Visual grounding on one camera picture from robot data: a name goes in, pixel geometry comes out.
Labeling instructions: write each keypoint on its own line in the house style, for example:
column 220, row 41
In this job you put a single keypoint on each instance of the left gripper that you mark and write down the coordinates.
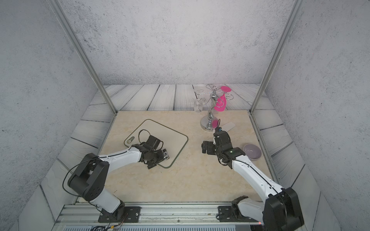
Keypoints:
column 151, row 164

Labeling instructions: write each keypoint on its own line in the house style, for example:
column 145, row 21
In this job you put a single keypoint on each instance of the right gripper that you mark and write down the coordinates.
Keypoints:
column 210, row 145

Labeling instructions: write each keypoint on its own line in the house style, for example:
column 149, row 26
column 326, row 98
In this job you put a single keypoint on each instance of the glass cutting board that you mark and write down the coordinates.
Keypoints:
column 171, row 140

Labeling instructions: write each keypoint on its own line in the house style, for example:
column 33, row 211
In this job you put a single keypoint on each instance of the white speckled ceramic knife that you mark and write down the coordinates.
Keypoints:
column 228, row 126

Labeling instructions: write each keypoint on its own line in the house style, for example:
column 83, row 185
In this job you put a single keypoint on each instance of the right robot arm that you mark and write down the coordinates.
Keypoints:
column 279, row 210

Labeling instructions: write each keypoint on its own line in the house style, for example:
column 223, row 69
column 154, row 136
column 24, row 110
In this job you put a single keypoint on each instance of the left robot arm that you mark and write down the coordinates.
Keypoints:
column 89, row 178

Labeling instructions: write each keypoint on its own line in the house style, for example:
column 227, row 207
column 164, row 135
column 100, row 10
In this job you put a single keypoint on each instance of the chrome cup holder stand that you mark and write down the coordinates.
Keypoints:
column 208, row 97

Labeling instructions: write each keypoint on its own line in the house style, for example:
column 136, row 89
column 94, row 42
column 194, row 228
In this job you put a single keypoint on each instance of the pink plastic cup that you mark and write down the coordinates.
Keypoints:
column 220, row 105

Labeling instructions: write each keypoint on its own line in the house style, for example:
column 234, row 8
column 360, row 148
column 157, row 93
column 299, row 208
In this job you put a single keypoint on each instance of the clear plastic cup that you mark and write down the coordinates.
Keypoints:
column 198, row 106

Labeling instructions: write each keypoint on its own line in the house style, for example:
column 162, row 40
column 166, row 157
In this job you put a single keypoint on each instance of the lilac round bowl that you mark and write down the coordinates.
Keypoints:
column 252, row 151

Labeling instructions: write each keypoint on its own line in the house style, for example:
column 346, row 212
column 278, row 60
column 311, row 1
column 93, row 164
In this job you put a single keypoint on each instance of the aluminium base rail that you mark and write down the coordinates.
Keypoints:
column 200, row 216

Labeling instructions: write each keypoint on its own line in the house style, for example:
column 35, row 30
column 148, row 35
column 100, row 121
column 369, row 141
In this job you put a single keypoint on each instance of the right aluminium frame post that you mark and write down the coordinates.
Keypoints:
column 277, row 53

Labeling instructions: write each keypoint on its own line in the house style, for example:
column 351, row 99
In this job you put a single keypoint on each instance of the aluminium frame post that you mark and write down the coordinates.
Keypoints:
column 277, row 53
column 63, row 21

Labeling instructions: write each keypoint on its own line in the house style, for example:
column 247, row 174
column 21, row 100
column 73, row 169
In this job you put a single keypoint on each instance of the left aluminium frame post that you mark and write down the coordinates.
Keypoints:
column 63, row 21

